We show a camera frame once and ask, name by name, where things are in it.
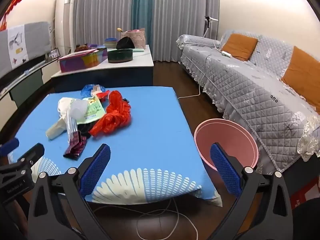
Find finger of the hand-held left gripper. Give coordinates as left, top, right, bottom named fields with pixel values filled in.
left=0, top=138, right=20, bottom=156
left=0, top=143, right=45, bottom=178

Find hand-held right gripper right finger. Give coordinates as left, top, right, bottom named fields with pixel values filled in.
left=209, top=142, right=293, bottom=240

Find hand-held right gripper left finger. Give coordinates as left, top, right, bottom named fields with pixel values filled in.
left=27, top=144, right=112, bottom=240

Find beige wrapper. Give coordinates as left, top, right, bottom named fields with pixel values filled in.
left=45, top=117, right=68, bottom=140

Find black red-patterned wrapper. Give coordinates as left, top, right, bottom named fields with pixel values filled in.
left=62, top=132, right=88, bottom=161

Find pink plastic basin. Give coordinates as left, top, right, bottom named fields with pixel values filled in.
left=194, top=119, right=259, bottom=172

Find clear plastic tubes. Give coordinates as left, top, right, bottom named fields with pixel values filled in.
left=65, top=110, right=78, bottom=145

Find black plastic bag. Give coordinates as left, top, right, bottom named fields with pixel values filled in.
left=76, top=122, right=100, bottom=139

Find red mesh bag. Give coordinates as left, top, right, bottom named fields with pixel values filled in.
left=89, top=90, right=132, bottom=137

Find white plastic bag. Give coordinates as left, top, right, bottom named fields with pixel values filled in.
left=57, top=97, right=80, bottom=118

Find green label packet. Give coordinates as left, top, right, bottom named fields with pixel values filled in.
left=75, top=97, right=105, bottom=125

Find white foam sheet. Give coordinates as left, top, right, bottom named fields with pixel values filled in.
left=69, top=99, right=89, bottom=123

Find small red packet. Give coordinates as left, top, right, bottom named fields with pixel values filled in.
left=96, top=91, right=110, bottom=103

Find blue plastic bag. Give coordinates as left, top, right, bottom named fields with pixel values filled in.
left=81, top=84, right=107, bottom=98

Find television cabinet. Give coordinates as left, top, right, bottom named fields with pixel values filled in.
left=0, top=55, right=60, bottom=110

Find red cardboard box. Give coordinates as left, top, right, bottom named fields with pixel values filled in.
left=287, top=175, right=320, bottom=210

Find grey quilted sofa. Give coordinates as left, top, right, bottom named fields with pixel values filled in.
left=176, top=30, right=320, bottom=175

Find person's dark trousers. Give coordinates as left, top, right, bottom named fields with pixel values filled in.
left=291, top=197, right=320, bottom=240

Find colourful box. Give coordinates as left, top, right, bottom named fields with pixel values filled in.
left=57, top=48, right=108, bottom=73

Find white coffee table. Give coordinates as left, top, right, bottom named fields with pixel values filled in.
left=51, top=44, right=154, bottom=93

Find grey cloth television cover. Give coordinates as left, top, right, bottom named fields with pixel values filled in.
left=0, top=21, right=50, bottom=79

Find dark green round tin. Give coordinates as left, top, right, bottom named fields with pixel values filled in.
left=107, top=49, right=133, bottom=63

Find orange cushion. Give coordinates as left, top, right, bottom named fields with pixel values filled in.
left=220, top=33, right=258, bottom=61
left=281, top=46, right=320, bottom=108

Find stack of plastic bowls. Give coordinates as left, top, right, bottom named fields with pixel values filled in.
left=104, top=38, right=118, bottom=49

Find black hat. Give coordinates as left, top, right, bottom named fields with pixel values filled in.
left=116, top=36, right=135, bottom=50

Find white standing air conditioner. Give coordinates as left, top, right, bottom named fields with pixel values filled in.
left=54, top=0, right=75, bottom=55

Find pink lace basket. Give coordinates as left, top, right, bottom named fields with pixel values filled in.
left=122, top=28, right=146, bottom=50

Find white floor stand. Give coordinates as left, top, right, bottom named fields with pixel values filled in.
left=202, top=16, right=218, bottom=38

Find grey curtain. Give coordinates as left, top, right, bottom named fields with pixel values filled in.
left=150, top=0, right=220, bottom=62
left=71, top=0, right=134, bottom=53

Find teal curtain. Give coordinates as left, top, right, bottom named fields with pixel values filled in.
left=131, top=0, right=154, bottom=48

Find thin white cable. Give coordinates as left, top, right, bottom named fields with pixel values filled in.
left=94, top=197, right=198, bottom=240

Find white power cable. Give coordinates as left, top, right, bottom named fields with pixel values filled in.
left=178, top=47, right=225, bottom=99

